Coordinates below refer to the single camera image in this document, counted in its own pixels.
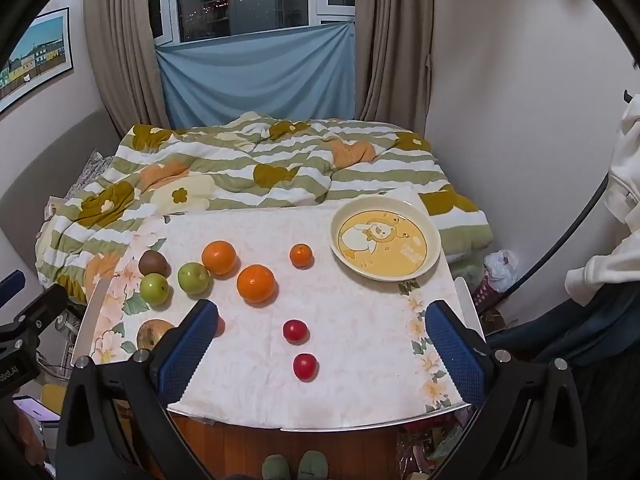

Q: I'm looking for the yellow red apple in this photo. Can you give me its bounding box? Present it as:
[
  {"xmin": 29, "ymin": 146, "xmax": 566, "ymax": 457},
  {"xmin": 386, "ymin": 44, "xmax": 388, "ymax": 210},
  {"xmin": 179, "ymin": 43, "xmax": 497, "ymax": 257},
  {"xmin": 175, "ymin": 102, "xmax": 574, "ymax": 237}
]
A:
[{"xmin": 136, "ymin": 318, "xmax": 174, "ymax": 351}]

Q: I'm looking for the green apple one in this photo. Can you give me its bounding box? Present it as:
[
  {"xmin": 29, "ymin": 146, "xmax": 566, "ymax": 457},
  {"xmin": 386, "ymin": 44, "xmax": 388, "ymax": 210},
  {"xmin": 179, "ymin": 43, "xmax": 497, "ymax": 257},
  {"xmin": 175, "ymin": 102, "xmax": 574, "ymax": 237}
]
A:
[
  {"xmin": 140, "ymin": 273, "xmax": 170, "ymax": 307},
  {"xmin": 178, "ymin": 262, "xmax": 210, "ymax": 296}
]

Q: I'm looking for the large orange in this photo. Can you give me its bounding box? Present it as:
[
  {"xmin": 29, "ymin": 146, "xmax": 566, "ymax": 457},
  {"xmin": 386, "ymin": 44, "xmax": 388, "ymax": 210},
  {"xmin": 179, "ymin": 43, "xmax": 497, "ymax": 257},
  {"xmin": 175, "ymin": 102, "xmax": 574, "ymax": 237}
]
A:
[
  {"xmin": 201, "ymin": 240, "xmax": 238, "ymax": 276},
  {"xmin": 236, "ymin": 264, "xmax": 277, "ymax": 304}
]

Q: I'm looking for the red cherry tomato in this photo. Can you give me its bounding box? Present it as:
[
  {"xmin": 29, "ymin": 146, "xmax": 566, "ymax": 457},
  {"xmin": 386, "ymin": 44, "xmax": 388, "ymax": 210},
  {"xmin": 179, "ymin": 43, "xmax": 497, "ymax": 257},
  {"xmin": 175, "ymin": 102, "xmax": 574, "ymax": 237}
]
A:
[
  {"xmin": 282, "ymin": 320, "xmax": 309, "ymax": 344},
  {"xmin": 293, "ymin": 353, "xmax": 318, "ymax": 382}
]

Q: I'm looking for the phone with pink screen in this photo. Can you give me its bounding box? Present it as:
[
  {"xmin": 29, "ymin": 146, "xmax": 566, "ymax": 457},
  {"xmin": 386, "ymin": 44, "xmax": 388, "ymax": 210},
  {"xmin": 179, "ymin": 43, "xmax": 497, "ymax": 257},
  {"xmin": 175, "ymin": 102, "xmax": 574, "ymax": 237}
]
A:
[{"xmin": 12, "ymin": 396, "xmax": 60, "ymax": 424}]

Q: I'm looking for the white plastic bag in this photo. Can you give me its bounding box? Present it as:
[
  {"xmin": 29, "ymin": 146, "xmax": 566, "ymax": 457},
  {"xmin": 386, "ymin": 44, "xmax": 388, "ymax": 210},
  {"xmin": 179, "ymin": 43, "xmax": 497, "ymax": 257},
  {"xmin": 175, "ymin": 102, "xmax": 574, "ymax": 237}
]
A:
[{"xmin": 484, "ymin": 249, "xmax": 518, "ymax": 292}]

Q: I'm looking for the brown kiwi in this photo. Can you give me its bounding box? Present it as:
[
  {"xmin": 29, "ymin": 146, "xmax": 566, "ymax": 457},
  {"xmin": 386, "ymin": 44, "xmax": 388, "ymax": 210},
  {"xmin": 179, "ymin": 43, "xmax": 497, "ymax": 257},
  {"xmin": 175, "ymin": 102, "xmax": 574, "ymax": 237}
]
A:
[{"xmin": 138, "ymin": 249, "xmax": 170, "ymax": 278}]

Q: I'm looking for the grey headboard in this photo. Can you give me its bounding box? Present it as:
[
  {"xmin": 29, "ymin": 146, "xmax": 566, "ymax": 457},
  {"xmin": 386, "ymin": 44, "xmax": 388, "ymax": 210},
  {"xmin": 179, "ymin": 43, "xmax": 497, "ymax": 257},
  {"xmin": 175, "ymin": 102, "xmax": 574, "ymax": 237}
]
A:
[{"xmin": 1, "ymin": 110, "xmax": 120, "ymax": 272}]

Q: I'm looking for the white floral tablecloth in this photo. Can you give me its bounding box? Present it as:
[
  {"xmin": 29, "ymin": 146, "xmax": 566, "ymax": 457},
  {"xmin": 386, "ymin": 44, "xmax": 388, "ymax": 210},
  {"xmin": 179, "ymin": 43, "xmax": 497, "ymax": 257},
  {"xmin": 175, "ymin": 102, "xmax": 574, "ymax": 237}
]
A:
[{"xmin": 82, "ymin": 203, "xmax": 462, "ymax": 430}]

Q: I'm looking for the green slipper left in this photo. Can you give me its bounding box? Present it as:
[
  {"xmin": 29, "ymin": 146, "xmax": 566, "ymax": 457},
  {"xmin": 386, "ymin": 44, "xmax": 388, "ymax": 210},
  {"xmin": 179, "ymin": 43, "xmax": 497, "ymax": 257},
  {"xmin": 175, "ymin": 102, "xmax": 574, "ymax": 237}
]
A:
[{"xmin": 262, "ymin": 454, "xmax": 291, "ymax": 480}]

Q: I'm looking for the green slipper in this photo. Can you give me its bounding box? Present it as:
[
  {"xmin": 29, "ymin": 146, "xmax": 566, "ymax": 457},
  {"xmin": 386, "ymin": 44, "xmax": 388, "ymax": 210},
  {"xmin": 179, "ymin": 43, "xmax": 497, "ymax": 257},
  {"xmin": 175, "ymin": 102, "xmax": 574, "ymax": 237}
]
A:
[
  {"xmin": 297, "ymin": 450, "xmax": 329, "ymax": 480},
  {"xmin": 262, "ymin": 454, "xmax": 291, "ymax": 480}
]

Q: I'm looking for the cream duck print plate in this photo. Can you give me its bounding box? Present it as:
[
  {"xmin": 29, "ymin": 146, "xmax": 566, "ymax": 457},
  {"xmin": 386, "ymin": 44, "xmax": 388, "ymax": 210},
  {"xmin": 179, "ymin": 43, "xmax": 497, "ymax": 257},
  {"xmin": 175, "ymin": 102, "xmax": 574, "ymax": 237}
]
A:
[{"xmin": 330, "ymin": 195, "xmax": 442, "ymax": 283}]

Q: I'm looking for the small mandarin near plate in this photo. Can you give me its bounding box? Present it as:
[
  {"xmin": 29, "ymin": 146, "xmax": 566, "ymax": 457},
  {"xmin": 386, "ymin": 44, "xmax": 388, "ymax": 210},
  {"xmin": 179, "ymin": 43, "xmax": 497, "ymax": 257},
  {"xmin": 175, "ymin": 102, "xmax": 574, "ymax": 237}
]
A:
[{"xmin": 288, "ymin": 244, "xmax": 314, "ymax": 269}]

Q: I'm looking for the green slipper right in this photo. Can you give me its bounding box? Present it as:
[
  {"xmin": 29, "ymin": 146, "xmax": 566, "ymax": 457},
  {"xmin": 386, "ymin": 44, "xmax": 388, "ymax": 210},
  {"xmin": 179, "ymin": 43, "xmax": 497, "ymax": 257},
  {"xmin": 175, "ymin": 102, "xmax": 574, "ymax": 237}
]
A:
[{"xmin": 297, "ymin": 450, "xmax": 329, "ymax": 480}]

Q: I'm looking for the white garment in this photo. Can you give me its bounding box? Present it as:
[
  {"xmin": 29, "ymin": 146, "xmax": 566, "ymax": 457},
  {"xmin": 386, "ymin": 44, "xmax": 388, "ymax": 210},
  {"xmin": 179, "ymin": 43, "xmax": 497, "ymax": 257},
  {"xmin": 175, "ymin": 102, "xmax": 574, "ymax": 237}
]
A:
[{"xmin": 564, "ymin": 91, "xmax": 640, "ymax": 307}]

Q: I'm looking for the green striped floral duvet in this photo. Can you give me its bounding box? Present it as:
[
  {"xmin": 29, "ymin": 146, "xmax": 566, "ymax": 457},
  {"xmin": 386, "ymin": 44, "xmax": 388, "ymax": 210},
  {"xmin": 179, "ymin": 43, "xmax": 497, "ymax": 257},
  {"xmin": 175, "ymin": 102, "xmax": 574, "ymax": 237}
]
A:
[{"xmin": 35, "ymin": 112, "xmax": 494, "ymax": 303}]

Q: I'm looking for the framed landscape picture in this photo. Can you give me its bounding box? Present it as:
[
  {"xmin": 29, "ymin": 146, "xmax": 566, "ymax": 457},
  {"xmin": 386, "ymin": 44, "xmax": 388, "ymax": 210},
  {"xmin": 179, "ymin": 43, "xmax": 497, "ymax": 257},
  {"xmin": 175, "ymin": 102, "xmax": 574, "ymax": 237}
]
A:
[{"xmin": 0, "ymin": 6, "xmax": 74, "ymax": 112}]

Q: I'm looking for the left beige curtain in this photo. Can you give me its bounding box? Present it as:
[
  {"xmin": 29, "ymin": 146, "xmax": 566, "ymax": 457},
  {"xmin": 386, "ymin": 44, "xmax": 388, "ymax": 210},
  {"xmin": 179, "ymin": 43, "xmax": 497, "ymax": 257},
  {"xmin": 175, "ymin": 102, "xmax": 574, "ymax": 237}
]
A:
[{"xmin": 84, "ymin": 0, "xmax": 169, "ymax": 133}]

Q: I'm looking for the beige curtain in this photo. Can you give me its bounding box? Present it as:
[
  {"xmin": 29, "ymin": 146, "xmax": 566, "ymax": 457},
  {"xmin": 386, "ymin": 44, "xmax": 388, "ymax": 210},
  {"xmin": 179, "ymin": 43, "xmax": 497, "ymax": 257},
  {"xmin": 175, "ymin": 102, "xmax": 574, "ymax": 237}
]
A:
[
  {"xmin": 355, "ymin": 0, "xmax": 435, "ymax": 136},
  {"xmin": 84, "ymin": 0, "xmax": 169, "ymax": 133}
]

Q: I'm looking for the blue cloth under window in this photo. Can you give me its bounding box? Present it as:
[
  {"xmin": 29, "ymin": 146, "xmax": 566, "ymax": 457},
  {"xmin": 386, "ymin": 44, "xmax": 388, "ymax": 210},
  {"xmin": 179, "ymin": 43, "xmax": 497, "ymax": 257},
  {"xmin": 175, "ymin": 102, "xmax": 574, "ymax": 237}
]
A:
[{"xmin": 156, "ymin": 21, "xmax": 356, "ymax": 128}]

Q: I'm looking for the right beige curtain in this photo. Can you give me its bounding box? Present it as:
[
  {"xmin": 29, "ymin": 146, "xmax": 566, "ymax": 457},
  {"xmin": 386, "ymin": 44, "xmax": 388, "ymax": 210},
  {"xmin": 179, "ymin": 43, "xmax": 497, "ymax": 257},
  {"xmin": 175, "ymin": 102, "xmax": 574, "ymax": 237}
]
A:
[{"xmin": 355, "ymin": 0, "xmax": 435, "ymax": 136}]

